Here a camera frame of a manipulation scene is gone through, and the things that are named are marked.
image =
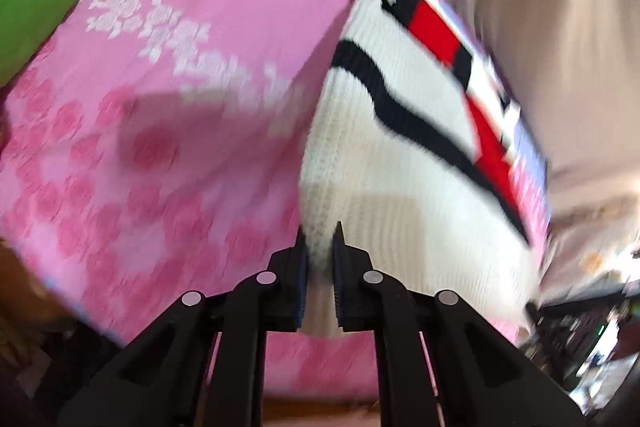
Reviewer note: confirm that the pink floral bed sheet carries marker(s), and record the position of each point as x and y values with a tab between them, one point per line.
154	146

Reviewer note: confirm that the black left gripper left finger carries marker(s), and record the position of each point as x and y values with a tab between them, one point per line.
202	361

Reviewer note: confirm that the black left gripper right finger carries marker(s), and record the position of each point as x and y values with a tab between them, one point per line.
440	363

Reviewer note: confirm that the beige curtain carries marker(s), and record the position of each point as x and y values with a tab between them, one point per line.
574	66

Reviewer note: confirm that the white knit sweater with stripes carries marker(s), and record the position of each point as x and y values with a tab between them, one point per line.
412	155

